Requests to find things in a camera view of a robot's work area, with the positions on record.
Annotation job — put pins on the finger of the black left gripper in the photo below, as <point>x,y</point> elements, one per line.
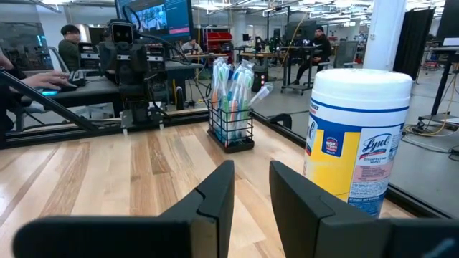
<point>126,71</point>
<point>140,71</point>

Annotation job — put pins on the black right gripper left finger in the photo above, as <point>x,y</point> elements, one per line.
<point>211,215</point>

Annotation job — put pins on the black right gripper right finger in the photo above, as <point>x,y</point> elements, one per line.
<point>305,222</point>

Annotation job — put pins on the teal mouthwash bottle white cap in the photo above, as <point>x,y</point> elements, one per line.
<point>219,130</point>

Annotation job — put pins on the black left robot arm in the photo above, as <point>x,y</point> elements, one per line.
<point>140,107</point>

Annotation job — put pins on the person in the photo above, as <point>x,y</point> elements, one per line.
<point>7,93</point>
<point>191,46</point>
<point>317,53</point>
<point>70,48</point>

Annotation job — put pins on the black keyboard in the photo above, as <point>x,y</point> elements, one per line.
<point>76,77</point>

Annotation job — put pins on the blue screen monitor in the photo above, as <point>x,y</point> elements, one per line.
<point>157,18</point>

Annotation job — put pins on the red bin shelf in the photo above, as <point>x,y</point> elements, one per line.
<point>218,39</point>

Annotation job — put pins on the blue-lit computer mouse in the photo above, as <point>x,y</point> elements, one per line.
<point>49,92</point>

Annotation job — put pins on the person's hand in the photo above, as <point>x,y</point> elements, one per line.
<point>46,80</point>

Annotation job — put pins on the yellow Lysol wipes canister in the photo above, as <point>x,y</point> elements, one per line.
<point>355,143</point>

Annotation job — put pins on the black computer tower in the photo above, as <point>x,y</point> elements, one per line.
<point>260,79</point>

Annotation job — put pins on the wooden desk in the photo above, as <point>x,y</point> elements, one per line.
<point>261,55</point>

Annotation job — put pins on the grey office chair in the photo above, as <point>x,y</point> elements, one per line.
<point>345,53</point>

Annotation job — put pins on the black floor stand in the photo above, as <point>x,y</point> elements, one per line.
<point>443,89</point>

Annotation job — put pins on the white square column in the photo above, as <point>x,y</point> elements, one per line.
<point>385,34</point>

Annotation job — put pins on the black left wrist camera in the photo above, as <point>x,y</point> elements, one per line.
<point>122,33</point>

